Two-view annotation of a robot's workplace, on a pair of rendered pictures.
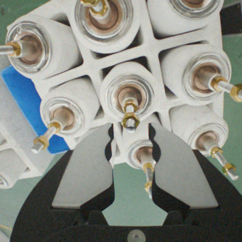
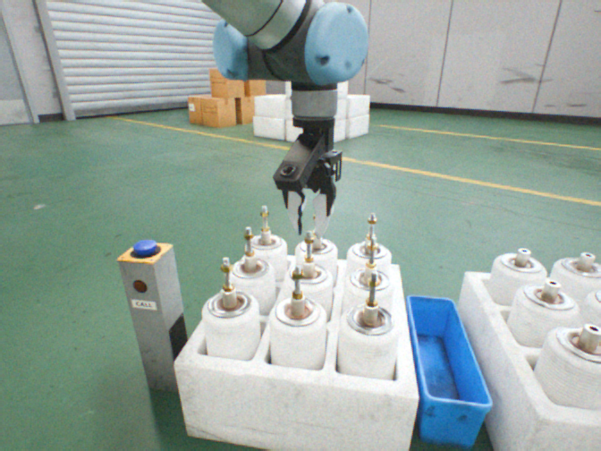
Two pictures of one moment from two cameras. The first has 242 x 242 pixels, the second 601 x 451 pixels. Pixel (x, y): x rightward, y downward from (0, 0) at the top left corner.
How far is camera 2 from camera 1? 56 cm
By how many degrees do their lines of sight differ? 43
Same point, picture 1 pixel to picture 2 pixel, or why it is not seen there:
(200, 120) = (265, 253)
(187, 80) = (264, 269)
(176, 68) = (266, 278)
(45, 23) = (344, 327)
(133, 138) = (319, 258)
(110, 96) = (321, 277)
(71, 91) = (351, 293)
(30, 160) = (473, 287)
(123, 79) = (306, 281)
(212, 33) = not seen: hidden behind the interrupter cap
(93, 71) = (334, 322)
